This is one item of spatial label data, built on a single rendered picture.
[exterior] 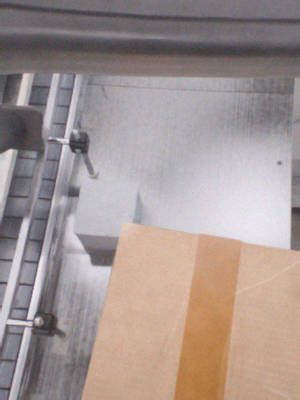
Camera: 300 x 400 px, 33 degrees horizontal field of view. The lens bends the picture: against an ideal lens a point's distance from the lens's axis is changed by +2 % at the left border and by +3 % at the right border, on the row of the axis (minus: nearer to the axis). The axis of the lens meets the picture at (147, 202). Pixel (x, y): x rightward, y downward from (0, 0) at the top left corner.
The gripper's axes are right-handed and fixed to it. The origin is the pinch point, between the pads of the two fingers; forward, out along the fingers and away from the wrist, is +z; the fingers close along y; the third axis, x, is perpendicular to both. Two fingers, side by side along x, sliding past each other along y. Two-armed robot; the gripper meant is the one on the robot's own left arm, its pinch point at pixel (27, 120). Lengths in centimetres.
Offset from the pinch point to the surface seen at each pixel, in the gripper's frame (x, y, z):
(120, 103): -2.2, -13.9, 15.5
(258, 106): -2.8, -41.1, 15.5
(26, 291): 25.7, -3.6, -13.7
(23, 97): -3.2, 2.5, 5.7
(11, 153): 5.7, 2.6, -1.6
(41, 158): 4.9, -4.5, -7.2
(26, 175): 9.8, 0.4, -0.5
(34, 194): 9.9, -4.5, -11.3
